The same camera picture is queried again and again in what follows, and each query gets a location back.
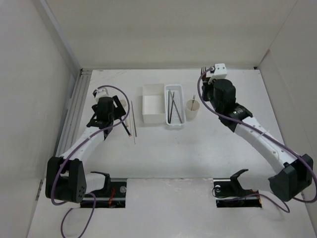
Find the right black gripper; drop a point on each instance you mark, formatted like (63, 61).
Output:
(206, 87)

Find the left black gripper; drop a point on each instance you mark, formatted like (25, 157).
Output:
(118, 111)

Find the small metal fork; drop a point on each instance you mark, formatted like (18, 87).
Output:
(193, 101)

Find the black plastic spoon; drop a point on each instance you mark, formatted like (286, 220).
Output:
(121, 119)

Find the black chopstick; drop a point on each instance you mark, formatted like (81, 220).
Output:
(168, 107)
(171, 106)

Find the brown wooden fork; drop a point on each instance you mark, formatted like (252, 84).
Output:
(203, 74)

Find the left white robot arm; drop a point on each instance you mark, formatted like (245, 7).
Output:
(66, 179)

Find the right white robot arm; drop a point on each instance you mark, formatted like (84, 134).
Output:
(293, 173)

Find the light wooden chopstick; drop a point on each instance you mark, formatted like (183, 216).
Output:
(126, 126)

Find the white paper cup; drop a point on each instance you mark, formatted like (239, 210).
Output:
(191, 114)

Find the silver metal chopstick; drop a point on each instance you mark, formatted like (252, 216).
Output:
(133, 117)

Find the white perforated tray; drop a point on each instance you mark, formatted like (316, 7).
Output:
(178, 99)

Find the white square box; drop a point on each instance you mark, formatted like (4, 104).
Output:
(153, 104)

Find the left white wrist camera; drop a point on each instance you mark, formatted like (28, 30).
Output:
(99, 93)

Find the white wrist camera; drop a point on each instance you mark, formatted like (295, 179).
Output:
(99, 93)
(218, 71)

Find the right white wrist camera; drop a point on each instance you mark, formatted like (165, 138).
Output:
(218, 71)

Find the aluminium rail frame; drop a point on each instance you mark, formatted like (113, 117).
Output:
(71, 116)

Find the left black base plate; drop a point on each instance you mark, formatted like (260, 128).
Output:
(109, 193)

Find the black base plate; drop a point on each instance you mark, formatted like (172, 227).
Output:
(109, 193)
(229, 193)

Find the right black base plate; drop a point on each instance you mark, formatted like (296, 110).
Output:
(229, 193)

